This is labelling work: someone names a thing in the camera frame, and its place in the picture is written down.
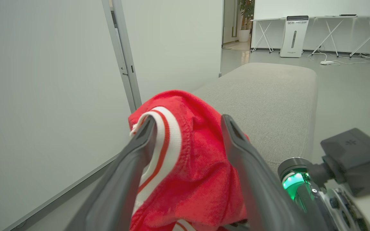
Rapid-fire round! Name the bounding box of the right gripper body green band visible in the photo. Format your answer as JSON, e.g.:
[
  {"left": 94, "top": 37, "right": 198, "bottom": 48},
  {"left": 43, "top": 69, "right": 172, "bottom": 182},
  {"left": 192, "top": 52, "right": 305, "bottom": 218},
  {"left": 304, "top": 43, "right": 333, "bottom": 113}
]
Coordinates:
[{"left": 277, "top": 157, "right": 370, "bottom": 231}]

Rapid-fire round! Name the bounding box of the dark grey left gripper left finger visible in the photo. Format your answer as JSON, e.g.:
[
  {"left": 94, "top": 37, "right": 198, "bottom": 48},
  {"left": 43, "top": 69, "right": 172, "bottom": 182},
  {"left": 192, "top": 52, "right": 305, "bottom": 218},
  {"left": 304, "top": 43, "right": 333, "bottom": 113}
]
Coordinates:
[{"left": 66, "top": 115, "right": 158, "bottom": 231}]

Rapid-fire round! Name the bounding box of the white air purifier tower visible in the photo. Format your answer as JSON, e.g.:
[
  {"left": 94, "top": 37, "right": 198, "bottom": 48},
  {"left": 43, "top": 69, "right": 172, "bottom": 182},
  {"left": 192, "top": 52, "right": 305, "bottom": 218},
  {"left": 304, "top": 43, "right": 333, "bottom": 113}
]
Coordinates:
[{"left": 279, "top": 15, "right": 310, "bottom": 58}]

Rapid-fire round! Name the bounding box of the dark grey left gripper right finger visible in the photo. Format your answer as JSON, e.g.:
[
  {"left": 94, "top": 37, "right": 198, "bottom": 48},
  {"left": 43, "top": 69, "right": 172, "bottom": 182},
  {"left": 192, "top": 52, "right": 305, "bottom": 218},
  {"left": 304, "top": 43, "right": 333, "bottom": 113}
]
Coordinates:
[{"left": 220, "top": 114, "right": 311, "bottom": 231}]

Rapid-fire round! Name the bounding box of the light grey fabric sofa seat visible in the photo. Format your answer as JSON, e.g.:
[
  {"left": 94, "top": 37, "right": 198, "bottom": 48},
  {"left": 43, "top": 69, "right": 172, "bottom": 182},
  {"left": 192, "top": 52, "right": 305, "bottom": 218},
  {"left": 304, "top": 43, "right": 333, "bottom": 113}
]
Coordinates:
[{"left": 191, "top": 63, "right": 319, "bottom": 175}]

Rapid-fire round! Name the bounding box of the potted plant in white pot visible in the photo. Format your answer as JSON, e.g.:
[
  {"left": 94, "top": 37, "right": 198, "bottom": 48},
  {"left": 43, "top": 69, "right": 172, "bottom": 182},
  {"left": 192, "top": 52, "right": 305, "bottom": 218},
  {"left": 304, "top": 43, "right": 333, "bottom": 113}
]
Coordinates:
[{"left": 238, "top": 0, "right": 255, "bottom": 43}]

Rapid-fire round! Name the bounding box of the dark grey wrist camera box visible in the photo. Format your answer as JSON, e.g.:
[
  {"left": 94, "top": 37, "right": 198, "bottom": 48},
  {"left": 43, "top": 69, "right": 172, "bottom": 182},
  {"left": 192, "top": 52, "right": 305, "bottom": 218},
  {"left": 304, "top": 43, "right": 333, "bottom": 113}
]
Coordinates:
[{"left": 308, "top": 128, "right": 370, "bottom": 197}]

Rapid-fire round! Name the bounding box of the white power strip with cables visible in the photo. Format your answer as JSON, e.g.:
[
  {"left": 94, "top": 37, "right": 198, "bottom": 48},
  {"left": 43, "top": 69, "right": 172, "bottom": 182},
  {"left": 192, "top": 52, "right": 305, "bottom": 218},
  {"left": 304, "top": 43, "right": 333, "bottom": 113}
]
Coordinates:
[{"left": 302, "top": 48, "right": 370, "bottom": 66}]

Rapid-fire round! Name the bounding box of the red garment with white stripes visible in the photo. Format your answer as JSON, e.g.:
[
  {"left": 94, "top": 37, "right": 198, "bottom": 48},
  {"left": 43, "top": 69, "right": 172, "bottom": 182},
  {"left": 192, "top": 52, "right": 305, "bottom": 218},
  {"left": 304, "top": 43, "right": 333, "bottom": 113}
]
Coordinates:
[{"left": 128, "top": 90, "right": 250, "bottom": 231}]

